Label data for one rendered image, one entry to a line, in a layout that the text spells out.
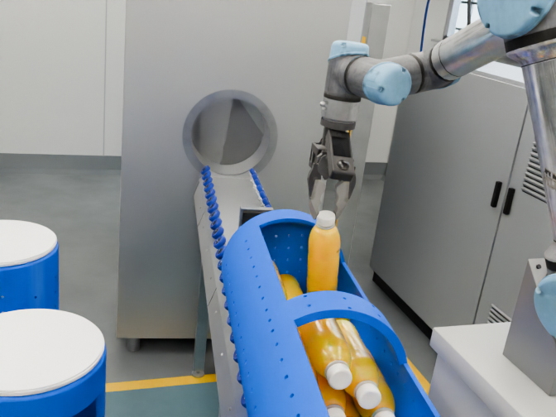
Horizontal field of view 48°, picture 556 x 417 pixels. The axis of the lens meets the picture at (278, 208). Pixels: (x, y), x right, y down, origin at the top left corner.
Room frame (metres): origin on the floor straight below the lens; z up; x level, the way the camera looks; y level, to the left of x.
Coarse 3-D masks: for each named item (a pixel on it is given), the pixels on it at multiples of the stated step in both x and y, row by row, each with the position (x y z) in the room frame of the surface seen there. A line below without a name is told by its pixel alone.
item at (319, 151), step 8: (328, 128) 1.25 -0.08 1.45; (336, 128) 1.21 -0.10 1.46; (344, 128) 1.21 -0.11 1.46; (352, 128) 1.23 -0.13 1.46; (312, 144) 1.28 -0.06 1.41; (320, 144) 1.28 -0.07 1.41; (320, 152) 1.23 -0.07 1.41; (312, 160) 1.27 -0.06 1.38; (320, 160) 1.21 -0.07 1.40; (320, 168) 1.21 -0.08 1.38; (328, 176) 1.21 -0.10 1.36
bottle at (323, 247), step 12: (312, 228) 1.24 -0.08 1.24; (324, 228) 1.21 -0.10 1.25; (336, 228) 1.23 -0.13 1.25; (312, 240) 1.22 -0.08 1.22; (324, 240) 1.20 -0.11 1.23; (336, 240) 1.21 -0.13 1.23; (312, 252) 1.22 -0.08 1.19; (324, 252) 1.20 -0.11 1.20; (336, 252) 1.22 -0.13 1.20; (312, 264) 1.22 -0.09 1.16; (324, 264) 1.21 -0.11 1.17; (336, 264) 1.22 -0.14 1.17; (312, 276) 1.23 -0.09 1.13; (324, 276) 1.22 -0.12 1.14; (336, 276) 1.23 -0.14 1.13; (312, 288) 1.23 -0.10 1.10; (324, 288) 1.22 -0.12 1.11; (336, 288) 1.24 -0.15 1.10
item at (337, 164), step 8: (328, 136) 1.21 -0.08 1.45; (336, 136) 1.21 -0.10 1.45; (344, 136) 1.22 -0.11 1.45; (328, 144) 1.19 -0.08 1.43; (336, 144) 1.19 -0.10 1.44; (344, 144) 1.20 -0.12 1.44; (328, 152) 1.18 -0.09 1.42; (336, 152) 1.17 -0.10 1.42; (344, 152) 1.18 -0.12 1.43; (328, 160) 1.17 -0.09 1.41; (336, 160) 1.15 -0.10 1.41; (344, 160) 1.16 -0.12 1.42; (352, 160) 1.17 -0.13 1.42; (328, 168) 1.16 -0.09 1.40; (336, 168) 1.14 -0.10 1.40; (344, 168) 1.14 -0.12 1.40; (352, 168) 1.15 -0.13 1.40; (336, 176) 1.14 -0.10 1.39; (344, 176) 1.14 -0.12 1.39; (352, 176) 1.14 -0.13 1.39
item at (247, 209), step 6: (240, 210) 1.74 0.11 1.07; (246, 210) 1.74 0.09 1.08; (252, 210) 1.74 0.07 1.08; (258, 210) 1.74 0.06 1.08; (264, 210) 1.75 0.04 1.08; (270, 210) 1.75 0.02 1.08; (240, 216) 1.73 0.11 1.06; (246, 216) 1.72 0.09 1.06; (252, 216) 1.72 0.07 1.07; (240, 222) 1.73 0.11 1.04
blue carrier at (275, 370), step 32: (256, 224) 1.29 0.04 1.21; (288, 224) 1.34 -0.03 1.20; (224, 256) 1.29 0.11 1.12; (256, 256) 1.14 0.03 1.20; (288, 256) 1.35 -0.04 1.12; (224, 288) 1.23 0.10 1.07; (256, 288) 1.03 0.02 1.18; (352, 288) 1.23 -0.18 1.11; (256, 320) 0.94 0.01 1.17; (288, 320) 0.89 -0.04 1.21; (352, 320) 1.19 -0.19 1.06; (384, 320) 0.93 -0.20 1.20; (256, 352) 0.87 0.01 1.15; (288, 352) 0.81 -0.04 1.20; (384, 352) 1.02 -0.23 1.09; (256, 384) 0.81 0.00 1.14; (288, 384) 0.74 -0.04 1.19; (416, 384) 0.87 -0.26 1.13; (256, 416) 0.76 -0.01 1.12; (288, 416) 0.69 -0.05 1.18; (320, 416) 0.66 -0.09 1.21; (416, 416) 0.85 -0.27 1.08
